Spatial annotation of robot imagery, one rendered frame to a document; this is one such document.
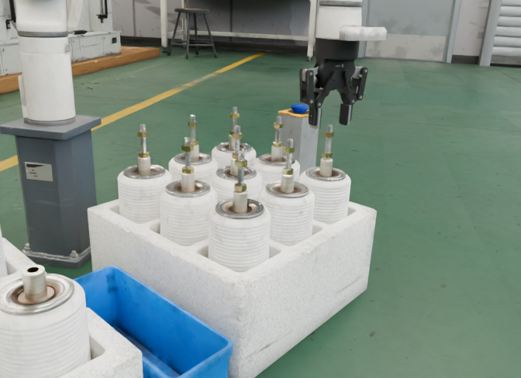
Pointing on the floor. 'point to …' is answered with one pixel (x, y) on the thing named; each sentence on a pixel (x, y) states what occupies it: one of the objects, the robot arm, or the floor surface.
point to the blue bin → (156, 327)
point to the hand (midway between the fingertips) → (330, 119)
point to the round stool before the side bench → (189, 31)
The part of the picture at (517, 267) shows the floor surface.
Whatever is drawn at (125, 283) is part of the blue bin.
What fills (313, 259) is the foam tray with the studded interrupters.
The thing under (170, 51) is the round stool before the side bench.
